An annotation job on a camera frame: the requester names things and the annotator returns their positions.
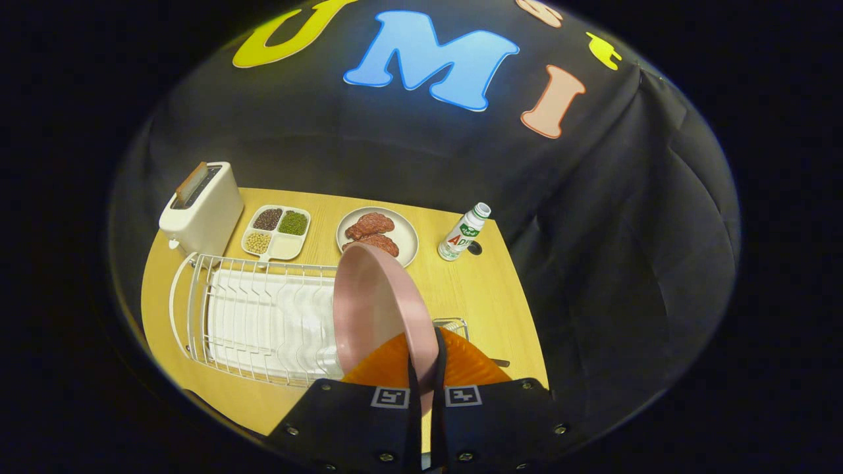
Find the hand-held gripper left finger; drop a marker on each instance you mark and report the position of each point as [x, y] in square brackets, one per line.
[415, 408]

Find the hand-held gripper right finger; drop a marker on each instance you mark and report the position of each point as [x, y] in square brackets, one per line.
[440, 408]

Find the pink plate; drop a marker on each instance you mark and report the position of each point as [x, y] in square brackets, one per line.
[375, 296]

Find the beige round plate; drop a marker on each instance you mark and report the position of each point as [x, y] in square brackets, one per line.
[405, 240]

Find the red meat piece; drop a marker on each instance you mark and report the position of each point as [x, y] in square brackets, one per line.
[370, 225]
[379, 245]

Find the white green drink bottle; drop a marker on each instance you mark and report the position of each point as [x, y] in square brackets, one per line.
[461, 237]

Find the white drain tray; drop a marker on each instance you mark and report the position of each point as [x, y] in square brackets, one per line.
[263, 322]

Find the divided tray of beans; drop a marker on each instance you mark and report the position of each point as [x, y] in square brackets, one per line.
[283, 249]

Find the cream white toaster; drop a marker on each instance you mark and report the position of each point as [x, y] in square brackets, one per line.
[211, 217]

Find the toast bread slice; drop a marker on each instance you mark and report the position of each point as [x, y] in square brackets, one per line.
[191, 184]

